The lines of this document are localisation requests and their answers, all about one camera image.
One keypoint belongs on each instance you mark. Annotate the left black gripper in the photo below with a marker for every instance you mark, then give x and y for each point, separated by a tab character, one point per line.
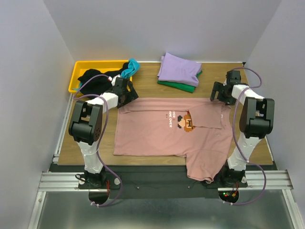
131	96

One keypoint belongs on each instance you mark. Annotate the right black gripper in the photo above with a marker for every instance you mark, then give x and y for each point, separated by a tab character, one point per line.
219	93

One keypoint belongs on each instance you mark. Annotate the pink t-shirt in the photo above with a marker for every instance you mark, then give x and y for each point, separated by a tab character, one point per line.
196	129

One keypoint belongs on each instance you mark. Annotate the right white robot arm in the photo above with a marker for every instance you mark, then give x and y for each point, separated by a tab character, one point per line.
256	121

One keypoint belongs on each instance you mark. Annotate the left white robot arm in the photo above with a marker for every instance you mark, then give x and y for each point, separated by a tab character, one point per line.
88	123

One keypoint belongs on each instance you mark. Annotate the teal garment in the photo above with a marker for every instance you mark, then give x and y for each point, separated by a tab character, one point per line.
130	68

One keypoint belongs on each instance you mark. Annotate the folded green t-shirt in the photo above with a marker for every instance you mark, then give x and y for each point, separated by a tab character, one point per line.
181	86

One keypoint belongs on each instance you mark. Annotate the black garment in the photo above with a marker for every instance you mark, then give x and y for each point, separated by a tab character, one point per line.
99	82

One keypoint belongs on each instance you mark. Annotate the yellow plastic bin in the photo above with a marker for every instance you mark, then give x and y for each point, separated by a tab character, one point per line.
81	67

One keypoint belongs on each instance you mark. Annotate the folded lavender t-shirt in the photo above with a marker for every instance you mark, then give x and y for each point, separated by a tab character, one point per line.
179	70

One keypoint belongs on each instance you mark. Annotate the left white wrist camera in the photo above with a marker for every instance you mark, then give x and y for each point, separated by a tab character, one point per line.
112	80

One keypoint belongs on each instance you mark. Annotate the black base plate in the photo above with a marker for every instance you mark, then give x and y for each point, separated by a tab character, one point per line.
150	182

